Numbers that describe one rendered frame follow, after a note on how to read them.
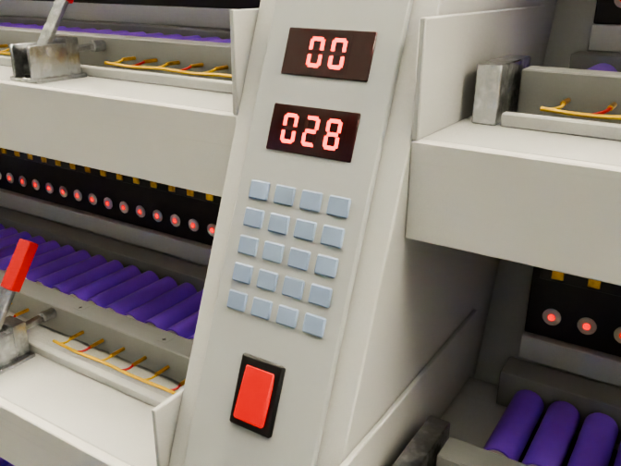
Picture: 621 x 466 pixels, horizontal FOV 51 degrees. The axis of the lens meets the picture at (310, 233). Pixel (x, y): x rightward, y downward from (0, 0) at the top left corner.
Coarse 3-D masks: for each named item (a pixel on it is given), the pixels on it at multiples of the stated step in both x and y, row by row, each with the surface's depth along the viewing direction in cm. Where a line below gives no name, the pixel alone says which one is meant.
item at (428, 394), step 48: (576, 288) 39; (528, 336) 41; (576, 336) 40; (432, 384) 37; (480, 384) 43; (528, 384) 40; (576, 384) 39; (384, 432) 32; (432, 432) 34; (480, 432) 39; (528, 432) 36; (576, 432) 39
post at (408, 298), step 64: (448, 0) 29; (512, 0) 36; (256, 64) 32; (384, 192) 29; (384, 256) 28; (448, 256) 36; (384, 320) 30; (448, 320) 38; (192, 384) 33; (384, 384) 31; (320, 448) 29
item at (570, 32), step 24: (576, 0) 44; (552, 24) 45; (576, 24) 44; (552, 48) 45; (576, 48) 44; (120, 240) 64; (504, 264) 46; (504, 288) 46; (528, 288) 45; (504, 312) 45; (504, 336) 45; (480, 360) 46; (504, 360) 45; (528, 360) 44
